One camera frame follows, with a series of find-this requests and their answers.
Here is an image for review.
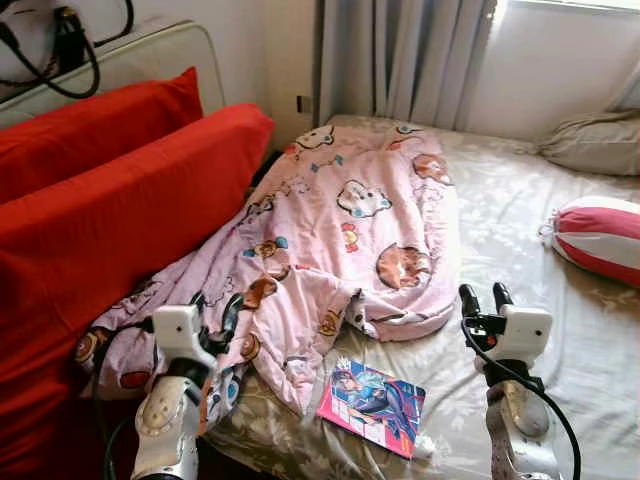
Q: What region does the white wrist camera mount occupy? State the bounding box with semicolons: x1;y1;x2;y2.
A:
152;304;216;367
497;304;554;367

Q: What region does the beige pillow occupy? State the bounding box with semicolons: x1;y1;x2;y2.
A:
535;110;640;178

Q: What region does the grey floral bed sheet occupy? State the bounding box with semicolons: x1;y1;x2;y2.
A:
200;113;640;480

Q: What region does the grey pleated curtain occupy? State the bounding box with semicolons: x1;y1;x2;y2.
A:
318;0;497;131
608;62;640;113

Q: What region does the bright window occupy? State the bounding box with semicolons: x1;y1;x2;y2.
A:
495;0;640;13

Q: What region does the white upright mattress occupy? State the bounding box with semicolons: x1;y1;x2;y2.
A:
0;20;227;131

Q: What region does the pink cartoon print blanket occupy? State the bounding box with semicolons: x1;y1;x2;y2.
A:
75;122;463;417

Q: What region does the colourful comic book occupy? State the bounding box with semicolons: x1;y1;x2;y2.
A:
316;358;427;459

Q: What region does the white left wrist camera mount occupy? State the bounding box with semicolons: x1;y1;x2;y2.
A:
152;304;216;367

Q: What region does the black device with cables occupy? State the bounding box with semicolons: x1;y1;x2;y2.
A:
0;0;137;101

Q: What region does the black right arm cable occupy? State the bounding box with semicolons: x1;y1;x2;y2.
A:
460;318;583;480

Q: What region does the pink white striped bolster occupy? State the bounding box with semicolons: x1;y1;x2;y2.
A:
540;196;640;289

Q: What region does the white crumpled tissue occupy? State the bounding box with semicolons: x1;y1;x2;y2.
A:
412;435;437;461

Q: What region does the red fabric cushion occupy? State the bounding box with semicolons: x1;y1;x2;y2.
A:
0;67;205;206
0;103;275;480

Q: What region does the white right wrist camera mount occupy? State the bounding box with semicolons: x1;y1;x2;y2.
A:
497;304;554;367

